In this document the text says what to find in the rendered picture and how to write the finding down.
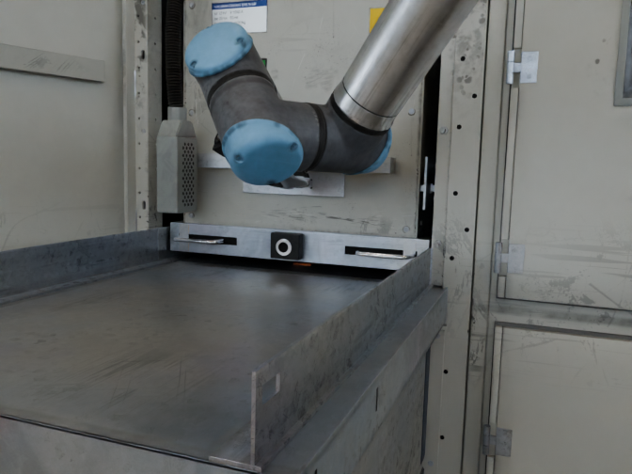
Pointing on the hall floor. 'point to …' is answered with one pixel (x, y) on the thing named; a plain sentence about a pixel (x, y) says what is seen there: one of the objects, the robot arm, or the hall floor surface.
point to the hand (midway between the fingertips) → (288, 181)
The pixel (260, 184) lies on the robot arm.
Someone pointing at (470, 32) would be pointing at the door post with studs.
